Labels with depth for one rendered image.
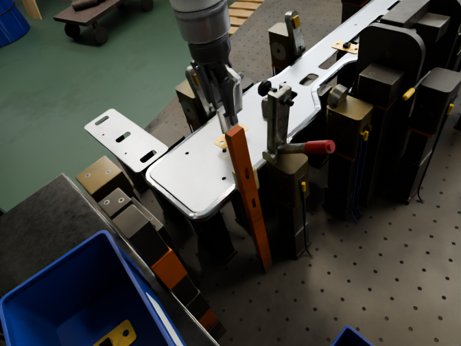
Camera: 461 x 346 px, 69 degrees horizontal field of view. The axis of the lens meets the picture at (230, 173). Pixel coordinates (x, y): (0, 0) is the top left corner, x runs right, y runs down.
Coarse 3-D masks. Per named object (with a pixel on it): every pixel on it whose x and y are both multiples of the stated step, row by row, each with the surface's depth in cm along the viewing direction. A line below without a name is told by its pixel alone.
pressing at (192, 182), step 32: (384, 0) 109; (352, 32) 100; (320, 64) 93; (352, 64) 91; (256, 96) 89; (256, 128) 81; (288, 128) 79; (160, 160) 80; (192, 160) 78; (224, 160) 76; (256, 160) 74; (160, 192) 74; (192, 192) 71; (224, 192) 69
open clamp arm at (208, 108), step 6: (186, 72) 82; (192, 72) 82; (192, 78) 82; (192, 84) 83; (198, 84) 83; (192, 90) 85; (198, 90) 84; (198, 96) 85; (204, 96) 86; (210, 96) 87; (204, 102) 87; (204, 108) 87; (210, 108) 88; (204, 114) 89; (210, 114) 89
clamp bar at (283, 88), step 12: (264, 84) 55; (276, 96) 53; (288, 96) 54; (276, 108) 54; (288, 108) 57; (276, 120) 57; (288, 120) 60; (276, 132) 59; (276, 144) 62; (276, 156) 65
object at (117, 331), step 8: (120, 328) 52; (128, 328) 52; (104, 336) 51; (112, 336) 51; (120, 336) 51; (128, 336) 51; (136, 336) 50; (96, 344) 51; (104, 344) 50; (112, 344) 50; (120, 344) 50; (128, 344) 50
